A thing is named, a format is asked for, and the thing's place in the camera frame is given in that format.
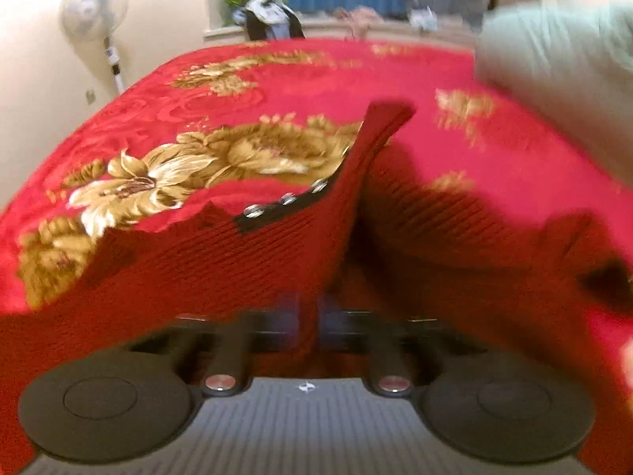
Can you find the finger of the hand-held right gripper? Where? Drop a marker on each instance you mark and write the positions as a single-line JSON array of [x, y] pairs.
[[606, 279]]

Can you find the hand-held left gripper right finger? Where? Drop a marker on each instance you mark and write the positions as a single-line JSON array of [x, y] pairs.
[[330, 324]]

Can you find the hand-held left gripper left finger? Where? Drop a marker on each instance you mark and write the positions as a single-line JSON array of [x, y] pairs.
[[289, 324]]

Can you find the red knit sweater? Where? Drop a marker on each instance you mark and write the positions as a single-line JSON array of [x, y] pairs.
[[207, 277]]

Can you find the pink clothes pile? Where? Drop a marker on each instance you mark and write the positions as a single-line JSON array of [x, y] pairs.
[[358, 17]]

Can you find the pale green pillow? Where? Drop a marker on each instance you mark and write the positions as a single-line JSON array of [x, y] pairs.
[[559, 64]]

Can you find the red floral blanket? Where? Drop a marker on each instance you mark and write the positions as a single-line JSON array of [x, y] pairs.
[[277, 89]]

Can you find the white standing fan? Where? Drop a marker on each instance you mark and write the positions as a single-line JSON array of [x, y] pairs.
[[94, 10]]

